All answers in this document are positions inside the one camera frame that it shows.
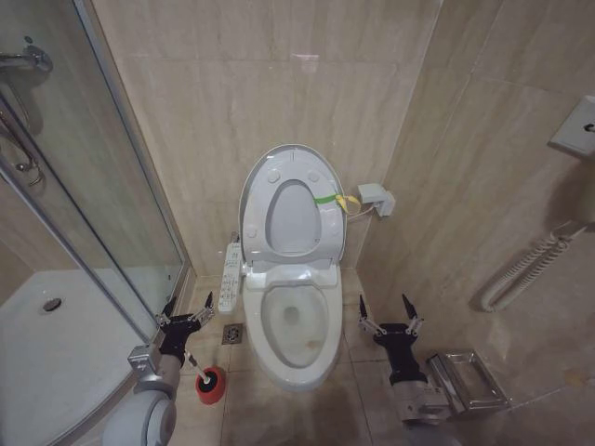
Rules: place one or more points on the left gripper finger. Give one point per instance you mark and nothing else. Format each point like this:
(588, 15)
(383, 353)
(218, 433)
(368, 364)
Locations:
(205, 312)
(163, 317)

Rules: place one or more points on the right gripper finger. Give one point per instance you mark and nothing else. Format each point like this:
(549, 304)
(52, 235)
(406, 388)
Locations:
(413, 318)
(363, 316)

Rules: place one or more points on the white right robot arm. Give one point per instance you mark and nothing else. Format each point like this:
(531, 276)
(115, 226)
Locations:
(420, 402)

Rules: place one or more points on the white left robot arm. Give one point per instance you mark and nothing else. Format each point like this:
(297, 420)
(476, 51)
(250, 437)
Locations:
(153, 418)

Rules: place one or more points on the white toilet brush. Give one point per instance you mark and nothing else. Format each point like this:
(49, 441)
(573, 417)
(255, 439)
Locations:
(199, 369)

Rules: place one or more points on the white toilet bowl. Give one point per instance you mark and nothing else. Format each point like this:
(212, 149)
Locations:
(253, 339)

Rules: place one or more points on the red toilet brush holder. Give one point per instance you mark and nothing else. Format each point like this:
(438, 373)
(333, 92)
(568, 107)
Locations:
(215, 388)

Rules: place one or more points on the chrome toilet paper holder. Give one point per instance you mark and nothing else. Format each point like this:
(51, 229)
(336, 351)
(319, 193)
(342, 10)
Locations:
(469, 381)

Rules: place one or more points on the white toilet lid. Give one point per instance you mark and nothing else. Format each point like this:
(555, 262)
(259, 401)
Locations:
(283, 158)

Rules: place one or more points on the square metal floor drain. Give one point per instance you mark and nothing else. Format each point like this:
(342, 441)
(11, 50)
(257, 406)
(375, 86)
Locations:
(232, 334)

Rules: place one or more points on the white bidet control panel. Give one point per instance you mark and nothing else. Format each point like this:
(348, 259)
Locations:
(230, 279)

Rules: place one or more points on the round shower drain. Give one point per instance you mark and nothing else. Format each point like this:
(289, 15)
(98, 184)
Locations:
(52, 304)

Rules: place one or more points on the white shower tray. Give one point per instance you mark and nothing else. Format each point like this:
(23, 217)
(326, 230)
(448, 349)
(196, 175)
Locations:
(56, 353)

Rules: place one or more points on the green tape strip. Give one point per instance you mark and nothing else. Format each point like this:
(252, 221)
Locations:
(324, 200)

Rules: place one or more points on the glass shower door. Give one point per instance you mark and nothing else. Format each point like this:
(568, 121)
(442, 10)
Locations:
(83, 162)

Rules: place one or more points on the chrome shower faucet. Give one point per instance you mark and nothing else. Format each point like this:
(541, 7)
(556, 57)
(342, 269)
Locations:
(28, 59)

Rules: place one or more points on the grey wall outlet box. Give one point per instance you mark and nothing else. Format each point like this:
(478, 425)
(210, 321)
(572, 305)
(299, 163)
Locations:
(372, 194)

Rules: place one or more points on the white wall phone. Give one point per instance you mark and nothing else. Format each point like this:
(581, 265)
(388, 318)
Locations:
(574, 130)

